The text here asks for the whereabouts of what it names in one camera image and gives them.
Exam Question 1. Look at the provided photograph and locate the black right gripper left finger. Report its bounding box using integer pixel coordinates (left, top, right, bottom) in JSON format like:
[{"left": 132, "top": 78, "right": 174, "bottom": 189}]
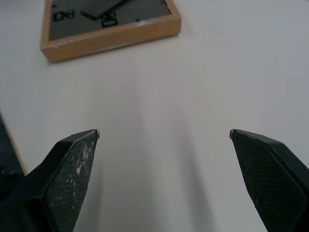
[{"left": 0, "top": 129, "right": 101, "bottom": 232}]

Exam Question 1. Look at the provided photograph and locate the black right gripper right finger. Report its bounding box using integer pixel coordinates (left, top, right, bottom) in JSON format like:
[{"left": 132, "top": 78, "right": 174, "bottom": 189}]
[{"left": 229, "top": 129, "right": 309, "bottom": 232}]

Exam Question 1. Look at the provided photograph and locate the wooden framed square clock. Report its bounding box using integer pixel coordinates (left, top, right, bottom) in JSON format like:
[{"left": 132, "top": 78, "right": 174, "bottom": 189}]
[{"left": 40, "top": 0, "right": 182, "bottom": 63}]

